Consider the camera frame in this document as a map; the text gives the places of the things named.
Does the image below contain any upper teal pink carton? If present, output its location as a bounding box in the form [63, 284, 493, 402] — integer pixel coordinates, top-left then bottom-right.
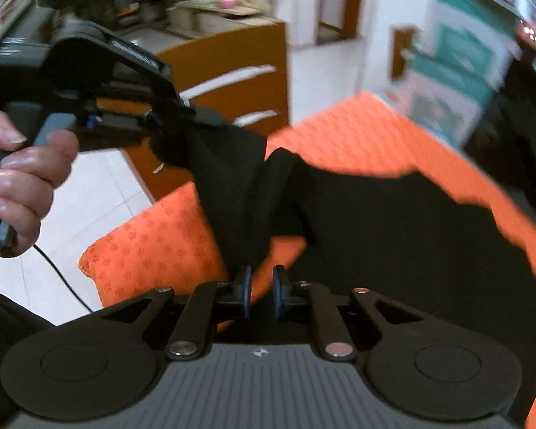
[422, 0, 517, 89]

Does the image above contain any orange flower-pattern table mat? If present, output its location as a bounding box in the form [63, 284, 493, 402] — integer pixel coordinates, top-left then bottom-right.
[79, 94, 536, 428]

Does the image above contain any wooden chair far side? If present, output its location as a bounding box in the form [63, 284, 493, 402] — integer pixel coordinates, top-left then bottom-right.
[390, 25, 418, 82]

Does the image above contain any black sweater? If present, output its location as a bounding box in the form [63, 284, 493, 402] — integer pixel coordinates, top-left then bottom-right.
[150, 120, 536, 420]

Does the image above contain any low white cabinet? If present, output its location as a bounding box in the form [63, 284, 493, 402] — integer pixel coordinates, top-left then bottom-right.
[165, 0, 281, 40]

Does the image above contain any person's left hand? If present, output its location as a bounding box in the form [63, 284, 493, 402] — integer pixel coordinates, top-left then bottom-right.
[0, 112, 79, 258]

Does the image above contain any lower teal pink carton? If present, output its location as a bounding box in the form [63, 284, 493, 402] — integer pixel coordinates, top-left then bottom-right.
[395, 53, 493, 148]

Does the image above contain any wooden chair left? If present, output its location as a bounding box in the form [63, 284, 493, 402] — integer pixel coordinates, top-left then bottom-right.
[98, 21, 289, 202]

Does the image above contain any wooden chair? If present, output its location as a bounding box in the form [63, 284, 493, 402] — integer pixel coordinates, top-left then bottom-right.
[390, 25, 418, 82]
[98, 21, 289, 202]

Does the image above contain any black folded clothes pile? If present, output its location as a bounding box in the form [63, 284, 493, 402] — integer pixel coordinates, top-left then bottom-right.
[463, 58, 536, 224]

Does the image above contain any teal pink carton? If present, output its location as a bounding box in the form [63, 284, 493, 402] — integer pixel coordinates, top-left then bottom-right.
[422, 0, 517, 89]
[395, 53, 493, 148]

